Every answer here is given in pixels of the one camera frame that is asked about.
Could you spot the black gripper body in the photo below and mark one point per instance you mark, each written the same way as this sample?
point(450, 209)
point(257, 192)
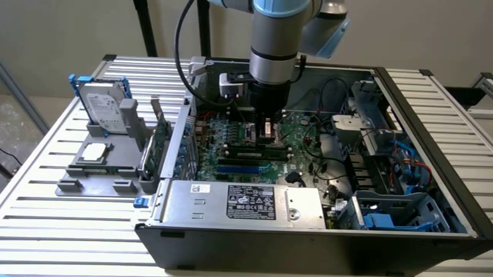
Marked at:
point(271, 98)

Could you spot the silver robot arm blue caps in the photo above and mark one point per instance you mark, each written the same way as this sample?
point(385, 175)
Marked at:
point(269, 43)

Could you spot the green RAM stick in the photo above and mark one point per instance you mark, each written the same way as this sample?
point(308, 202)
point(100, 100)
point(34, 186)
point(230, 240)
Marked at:
point(105, 170)
point(255, 156)

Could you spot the blue expansion slot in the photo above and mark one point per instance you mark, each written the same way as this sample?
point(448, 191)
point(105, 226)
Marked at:
point(238, 169)

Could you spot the silver CPU socket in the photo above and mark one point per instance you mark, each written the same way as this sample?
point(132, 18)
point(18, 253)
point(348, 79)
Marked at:
point(249, 131)

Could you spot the green motherboard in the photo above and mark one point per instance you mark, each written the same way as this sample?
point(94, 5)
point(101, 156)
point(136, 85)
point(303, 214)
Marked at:
point(301, 161)

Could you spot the grey plastic fan shroud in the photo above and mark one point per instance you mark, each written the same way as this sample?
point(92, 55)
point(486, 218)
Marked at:
point(345, 124)

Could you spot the grey case latch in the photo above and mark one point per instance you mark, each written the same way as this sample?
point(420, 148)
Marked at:
point(197, 66)

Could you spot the silver metal drive cage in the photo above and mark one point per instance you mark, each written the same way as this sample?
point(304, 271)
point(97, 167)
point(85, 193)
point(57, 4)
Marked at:
point(369, 101)

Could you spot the green graphics card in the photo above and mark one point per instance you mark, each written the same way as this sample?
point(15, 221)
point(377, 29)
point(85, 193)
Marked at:
point(158, 141)

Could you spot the black metal pole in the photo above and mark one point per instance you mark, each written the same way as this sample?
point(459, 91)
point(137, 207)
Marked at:
point(146, 26)
point(205, 29)

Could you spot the silver power supply unit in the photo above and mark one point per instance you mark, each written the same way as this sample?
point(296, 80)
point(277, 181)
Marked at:
point(201, 202)

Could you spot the blue case clip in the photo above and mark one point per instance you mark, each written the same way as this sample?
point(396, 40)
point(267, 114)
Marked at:
point(141, 202)

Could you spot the blue plastic disk bay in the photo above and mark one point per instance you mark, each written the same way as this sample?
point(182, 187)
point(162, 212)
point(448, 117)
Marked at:
point(385, 202)

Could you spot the black open PC case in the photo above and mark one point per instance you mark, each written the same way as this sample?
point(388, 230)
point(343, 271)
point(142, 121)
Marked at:
point(269, 248)

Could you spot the silver hard disk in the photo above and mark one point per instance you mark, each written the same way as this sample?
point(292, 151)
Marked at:
point(102, 106)

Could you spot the silver CPU chip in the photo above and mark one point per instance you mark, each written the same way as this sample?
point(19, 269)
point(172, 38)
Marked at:
point(94, 151)

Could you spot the grey parts rack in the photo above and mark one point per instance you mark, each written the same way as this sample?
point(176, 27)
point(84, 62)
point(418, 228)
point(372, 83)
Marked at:
point(97, 184)

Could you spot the aluminium side table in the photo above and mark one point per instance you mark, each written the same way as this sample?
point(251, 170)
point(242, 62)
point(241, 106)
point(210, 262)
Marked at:
point(482, 86)

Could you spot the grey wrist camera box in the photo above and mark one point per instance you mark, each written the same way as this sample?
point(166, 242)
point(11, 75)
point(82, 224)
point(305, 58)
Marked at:
point(230, 85)

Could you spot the blue disk bracket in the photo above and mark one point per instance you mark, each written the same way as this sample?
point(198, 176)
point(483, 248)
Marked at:
point(79, 79)

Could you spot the grey metal frame post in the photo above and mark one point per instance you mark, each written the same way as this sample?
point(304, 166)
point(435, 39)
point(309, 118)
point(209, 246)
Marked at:
point(23, 98)

